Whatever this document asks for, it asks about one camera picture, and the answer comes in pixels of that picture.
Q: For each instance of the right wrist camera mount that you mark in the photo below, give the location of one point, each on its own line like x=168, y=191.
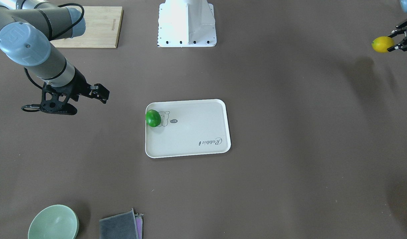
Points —
x=52, y=102

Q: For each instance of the cream rabbit tray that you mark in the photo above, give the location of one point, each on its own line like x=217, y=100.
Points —
x=187, y=128

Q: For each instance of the yellow lemon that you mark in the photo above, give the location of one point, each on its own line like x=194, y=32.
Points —
x=382, y=44

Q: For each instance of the wooden cutting board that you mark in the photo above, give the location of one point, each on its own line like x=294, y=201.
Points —
x=103, y=26

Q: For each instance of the grey folded cloth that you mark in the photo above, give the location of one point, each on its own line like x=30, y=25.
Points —
x=127, y=225

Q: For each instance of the green lemon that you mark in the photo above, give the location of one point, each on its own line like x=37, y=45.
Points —
x=153, y=118

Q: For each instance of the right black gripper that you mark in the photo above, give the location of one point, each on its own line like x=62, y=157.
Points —
x=78, y=85

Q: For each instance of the green ceramic bowl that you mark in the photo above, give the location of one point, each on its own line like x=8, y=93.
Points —
x=54, y=222

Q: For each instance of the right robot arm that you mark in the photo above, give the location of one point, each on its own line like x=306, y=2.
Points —
x=27, y=30

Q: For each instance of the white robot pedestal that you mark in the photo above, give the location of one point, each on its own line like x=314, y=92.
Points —
x=186, y=23

